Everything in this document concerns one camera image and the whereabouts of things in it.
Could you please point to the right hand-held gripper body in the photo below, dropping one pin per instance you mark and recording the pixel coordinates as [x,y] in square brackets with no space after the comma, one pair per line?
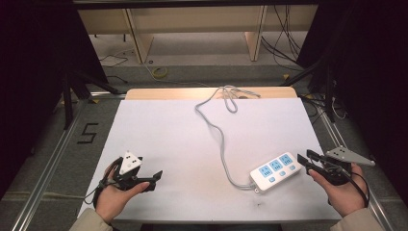
[340,160]

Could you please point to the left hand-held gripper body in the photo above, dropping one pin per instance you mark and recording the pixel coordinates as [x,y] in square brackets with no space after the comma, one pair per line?
[130,163]

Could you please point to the person's right hand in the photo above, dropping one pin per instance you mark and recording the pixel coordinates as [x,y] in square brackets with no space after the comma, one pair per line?
[344,195]

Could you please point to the person's left hand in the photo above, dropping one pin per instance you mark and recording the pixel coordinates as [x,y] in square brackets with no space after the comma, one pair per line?
[110,200]

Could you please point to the white table sheet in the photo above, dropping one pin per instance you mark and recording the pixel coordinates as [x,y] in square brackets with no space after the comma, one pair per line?
[166,154]

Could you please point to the white power strip blue sockets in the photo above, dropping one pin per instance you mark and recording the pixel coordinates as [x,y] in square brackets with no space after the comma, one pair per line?
[275,172]

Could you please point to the black tripod stand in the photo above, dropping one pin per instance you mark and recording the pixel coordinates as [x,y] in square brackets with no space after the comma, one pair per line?
[72,93]
[324,80]

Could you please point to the black curtain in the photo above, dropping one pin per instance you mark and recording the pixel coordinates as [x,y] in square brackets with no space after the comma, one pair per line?
[35,80]
[369,80]

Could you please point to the yellow tape roll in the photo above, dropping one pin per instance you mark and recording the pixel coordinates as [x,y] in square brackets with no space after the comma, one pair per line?
[159,72]

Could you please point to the aluminium floor rail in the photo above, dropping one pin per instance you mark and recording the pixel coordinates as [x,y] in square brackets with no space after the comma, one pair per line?
[333,134]
[48,163]

